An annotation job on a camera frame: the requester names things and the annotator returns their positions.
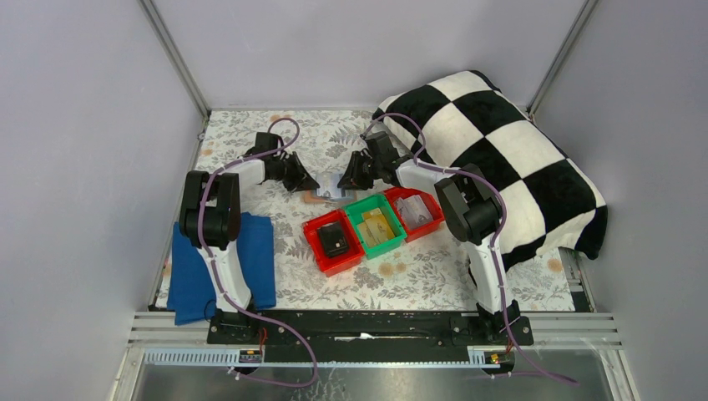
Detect blue folded cloth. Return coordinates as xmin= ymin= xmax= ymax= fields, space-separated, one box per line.
xmin=167 ymin=212 xmax=276 ymax=326

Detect right red plastic bin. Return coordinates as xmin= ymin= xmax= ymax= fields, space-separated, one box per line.
xmin=383 ymin=187 xmax=444 ymax=242

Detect black card stack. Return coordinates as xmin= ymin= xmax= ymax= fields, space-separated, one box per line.
xmin=316 ymin=221 xmax=350 ymax=258

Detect gold credit cards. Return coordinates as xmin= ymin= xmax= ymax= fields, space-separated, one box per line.
xmin=357 ymin=208 xmax=395 ymax=248

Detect green plastic bin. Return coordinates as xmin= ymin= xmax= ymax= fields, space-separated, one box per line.
xmin=344 ymin=194 xmax=407 ymax=260

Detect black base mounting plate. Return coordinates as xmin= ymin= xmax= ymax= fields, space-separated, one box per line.
xmin=207 ymin=309 xmax=511 ymax=347

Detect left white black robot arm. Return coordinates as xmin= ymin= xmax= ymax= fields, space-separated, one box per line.
xmin=178 ymin=132 xmax=320 ymax=317

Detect silver white credit cards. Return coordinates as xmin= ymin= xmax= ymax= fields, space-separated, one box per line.
xmin=394 ymin=195 xmax=433 ymax=231

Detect floral patterned table mat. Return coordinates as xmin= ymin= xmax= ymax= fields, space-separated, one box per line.
xmin=154 ymin=109 xmax=576 ymax=312

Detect aluminium frame rail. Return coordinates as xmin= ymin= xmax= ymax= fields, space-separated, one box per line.
xmin=128 ymin=311 xmax=624 ymax=369

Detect left red plastic bin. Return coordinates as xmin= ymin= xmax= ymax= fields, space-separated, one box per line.
xmin=303 ymin=209 xmax=365 ymax=277

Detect black white checkered blanket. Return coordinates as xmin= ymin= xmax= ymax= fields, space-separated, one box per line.
xmin=372 ymin=70 xmax=609 ymax=267

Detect red plastic bin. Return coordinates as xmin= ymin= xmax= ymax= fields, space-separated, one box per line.
xmin=303 ymin=209 xmax=365 ymax=277
xmin=383 ymin=187 xmax=444 ymax=242

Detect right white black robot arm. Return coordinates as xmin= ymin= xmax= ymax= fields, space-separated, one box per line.
xmin=338 ymin=132 xmax=519 ymax=332

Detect silver grey credit card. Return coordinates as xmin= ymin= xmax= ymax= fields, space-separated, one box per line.
xmin=315 ymin=173 xmax=349 ymax=200

